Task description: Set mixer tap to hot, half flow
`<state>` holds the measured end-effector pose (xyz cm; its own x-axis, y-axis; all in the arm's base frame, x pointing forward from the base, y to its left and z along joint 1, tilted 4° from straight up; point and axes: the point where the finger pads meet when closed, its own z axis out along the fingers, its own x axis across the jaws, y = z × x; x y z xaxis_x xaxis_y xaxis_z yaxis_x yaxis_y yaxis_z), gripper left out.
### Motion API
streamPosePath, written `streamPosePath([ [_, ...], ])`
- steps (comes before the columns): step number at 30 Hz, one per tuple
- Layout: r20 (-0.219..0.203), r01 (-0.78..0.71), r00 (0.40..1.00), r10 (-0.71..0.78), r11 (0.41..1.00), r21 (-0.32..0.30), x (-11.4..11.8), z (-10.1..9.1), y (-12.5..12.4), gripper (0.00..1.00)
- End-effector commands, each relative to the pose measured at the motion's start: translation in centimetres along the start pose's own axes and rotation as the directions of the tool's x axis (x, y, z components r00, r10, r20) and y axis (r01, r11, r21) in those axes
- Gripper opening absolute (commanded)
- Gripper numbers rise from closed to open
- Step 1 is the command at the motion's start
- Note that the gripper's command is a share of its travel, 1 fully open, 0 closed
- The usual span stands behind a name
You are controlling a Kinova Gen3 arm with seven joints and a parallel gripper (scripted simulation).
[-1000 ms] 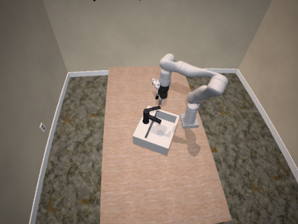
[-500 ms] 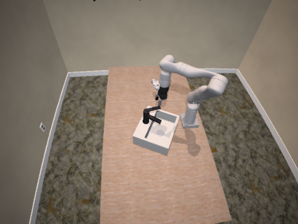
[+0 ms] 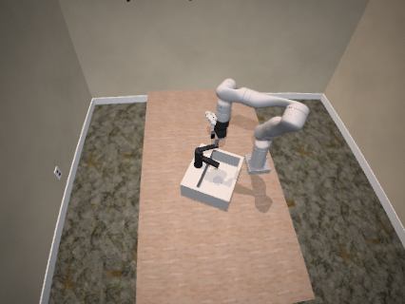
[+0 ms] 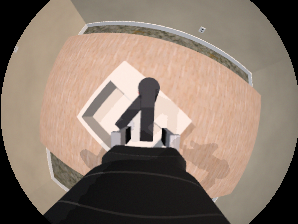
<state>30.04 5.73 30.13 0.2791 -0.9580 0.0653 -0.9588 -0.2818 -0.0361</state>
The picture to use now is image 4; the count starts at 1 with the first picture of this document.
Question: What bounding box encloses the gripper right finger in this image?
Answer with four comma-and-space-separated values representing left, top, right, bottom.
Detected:
161, 128, 180, 152

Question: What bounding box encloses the black mixer tap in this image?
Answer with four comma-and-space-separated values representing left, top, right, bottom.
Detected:
115, 77, 160, 142

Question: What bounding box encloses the grey rectangular block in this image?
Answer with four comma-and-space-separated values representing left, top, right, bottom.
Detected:
77, 61, 192, 152

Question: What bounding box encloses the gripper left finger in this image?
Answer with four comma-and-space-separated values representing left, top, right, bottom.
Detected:
111, 126, 131, 148

